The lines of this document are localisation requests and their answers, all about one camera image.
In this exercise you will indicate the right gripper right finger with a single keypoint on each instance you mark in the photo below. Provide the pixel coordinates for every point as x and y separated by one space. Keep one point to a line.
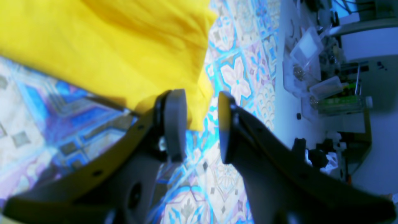
281 187

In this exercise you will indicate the patterned tile tablecloth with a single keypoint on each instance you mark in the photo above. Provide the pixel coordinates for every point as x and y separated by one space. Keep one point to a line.
49 128

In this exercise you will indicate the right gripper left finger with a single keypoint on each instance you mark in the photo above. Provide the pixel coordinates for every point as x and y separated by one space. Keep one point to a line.
118 186

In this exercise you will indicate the clear plastic boxes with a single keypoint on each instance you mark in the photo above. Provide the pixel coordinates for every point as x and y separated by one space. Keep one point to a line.
302 70

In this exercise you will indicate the yellow T-shirt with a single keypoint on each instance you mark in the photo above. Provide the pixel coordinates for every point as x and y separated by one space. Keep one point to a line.
128 51

